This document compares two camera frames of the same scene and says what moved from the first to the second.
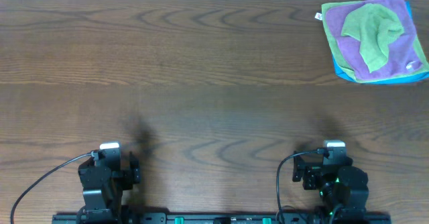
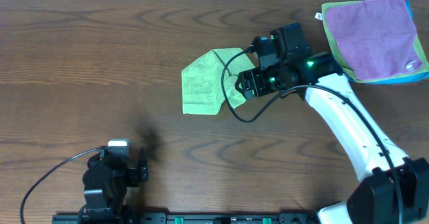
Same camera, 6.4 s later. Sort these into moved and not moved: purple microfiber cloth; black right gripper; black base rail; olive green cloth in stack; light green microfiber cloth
Moved: black right gripper; light green microfiber cloth
Not moved: purple microfiber cloth; olive green cloth in stack; black base rail
